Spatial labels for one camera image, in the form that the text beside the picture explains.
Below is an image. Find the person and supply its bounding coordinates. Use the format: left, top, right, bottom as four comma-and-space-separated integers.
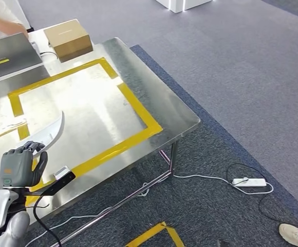
278, 223, 298, 247
0, 0, 32, 43

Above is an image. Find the black floor cable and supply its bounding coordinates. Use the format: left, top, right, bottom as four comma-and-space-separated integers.
226, 163, 293, 224

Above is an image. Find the yellow table tape rectangle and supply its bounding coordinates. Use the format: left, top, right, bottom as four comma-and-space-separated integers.
0, 126, 20, 145
8, 57, 164, 207

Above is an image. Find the white lit display plinth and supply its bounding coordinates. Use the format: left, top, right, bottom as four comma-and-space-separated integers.
155, 0, 213, 13

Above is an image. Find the white plastic panel part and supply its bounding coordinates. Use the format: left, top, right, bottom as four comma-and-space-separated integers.
0, 111, 65, 185

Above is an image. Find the white power strip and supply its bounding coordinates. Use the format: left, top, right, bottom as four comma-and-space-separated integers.
232, 177, 267, 188

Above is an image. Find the grey laptop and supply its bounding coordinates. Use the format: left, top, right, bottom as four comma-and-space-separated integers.
0, 32, 51, 100

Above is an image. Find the white floor cable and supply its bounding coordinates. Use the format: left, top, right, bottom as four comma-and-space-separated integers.
24, 173, 275, 247

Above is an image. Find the black left wrist camera bracket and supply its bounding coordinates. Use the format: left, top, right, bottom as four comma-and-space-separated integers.
18, 171, 76, 198

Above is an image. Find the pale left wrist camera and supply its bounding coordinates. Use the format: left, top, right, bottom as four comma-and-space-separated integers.
54, 166, 70, 181

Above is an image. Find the brown cardboard box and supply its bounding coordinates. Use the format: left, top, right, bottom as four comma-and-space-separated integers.
44, 19, 94, 63

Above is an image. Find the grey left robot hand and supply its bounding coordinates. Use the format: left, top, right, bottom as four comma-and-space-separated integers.
0, 140, 48, 188

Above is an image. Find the steel workbench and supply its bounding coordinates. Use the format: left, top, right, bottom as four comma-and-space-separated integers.
0, 37, 201, 247

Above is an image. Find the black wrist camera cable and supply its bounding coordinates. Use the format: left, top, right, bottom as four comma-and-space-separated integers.
33, 192, 62, 247

